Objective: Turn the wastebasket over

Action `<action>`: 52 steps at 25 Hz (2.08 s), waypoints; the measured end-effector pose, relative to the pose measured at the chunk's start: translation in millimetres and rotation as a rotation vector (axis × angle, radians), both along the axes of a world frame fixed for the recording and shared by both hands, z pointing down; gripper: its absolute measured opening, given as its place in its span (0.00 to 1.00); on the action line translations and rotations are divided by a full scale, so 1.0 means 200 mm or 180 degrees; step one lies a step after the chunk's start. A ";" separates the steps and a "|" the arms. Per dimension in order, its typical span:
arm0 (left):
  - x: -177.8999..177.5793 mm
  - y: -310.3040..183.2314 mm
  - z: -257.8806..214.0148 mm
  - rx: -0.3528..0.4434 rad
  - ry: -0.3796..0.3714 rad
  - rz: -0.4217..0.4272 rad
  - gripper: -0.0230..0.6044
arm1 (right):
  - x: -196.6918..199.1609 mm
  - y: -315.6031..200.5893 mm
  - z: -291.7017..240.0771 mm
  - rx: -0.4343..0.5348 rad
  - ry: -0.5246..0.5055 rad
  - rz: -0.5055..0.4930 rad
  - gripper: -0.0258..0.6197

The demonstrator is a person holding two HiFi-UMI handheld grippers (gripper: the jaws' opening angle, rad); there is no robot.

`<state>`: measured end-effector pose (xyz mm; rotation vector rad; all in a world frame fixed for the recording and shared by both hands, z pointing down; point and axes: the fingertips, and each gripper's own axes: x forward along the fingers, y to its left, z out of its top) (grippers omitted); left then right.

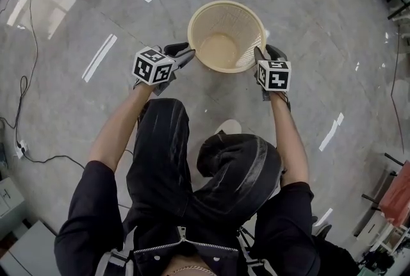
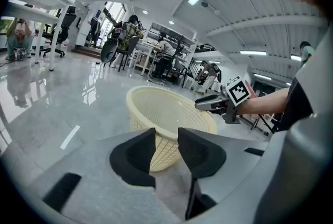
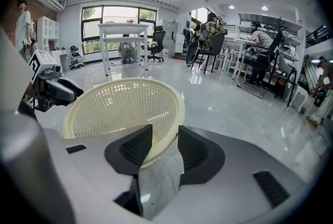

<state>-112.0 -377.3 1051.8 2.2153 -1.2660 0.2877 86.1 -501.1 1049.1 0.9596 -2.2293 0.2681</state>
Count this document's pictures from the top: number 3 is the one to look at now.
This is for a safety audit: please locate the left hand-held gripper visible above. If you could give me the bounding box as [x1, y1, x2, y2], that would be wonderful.
[24, 49, 85, 113]

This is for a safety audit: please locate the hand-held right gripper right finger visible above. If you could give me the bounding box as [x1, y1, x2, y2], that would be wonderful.
[156, 125, 310, 224]

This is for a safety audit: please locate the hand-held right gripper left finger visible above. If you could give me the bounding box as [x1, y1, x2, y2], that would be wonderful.
[43, 124, 157, 224]

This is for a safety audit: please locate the beige mesh waste basket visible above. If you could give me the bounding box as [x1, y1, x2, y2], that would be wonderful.
[62, 77, 186, 169]

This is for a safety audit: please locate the white wheeled device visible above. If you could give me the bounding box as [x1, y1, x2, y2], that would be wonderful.
[68, 45, 84, 70]

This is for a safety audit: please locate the white cubby shelf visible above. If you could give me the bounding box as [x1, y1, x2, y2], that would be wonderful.
[36, 16, 59, 52]

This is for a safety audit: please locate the white table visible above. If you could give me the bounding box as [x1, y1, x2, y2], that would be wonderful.
[97, 22, 151, 77]

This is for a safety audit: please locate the black-framed window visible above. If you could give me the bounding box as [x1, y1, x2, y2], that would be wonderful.
[81, 5, 158, 55]

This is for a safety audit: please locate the white locker cabinet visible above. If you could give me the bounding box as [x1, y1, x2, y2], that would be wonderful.
[158, 19, 179, 59]

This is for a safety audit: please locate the grey shell chair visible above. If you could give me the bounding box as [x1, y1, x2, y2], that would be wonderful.
[185, 32, 226, 74]

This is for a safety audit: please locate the white desk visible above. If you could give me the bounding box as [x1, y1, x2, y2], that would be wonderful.
[221, 35, 252, 81]

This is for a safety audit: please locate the white metal rack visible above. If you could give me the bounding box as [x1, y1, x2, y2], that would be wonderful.
[238, 12, 305, 62]

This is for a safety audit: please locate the black stair railing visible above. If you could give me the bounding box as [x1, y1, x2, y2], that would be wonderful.
[304, 24, 333, 48]

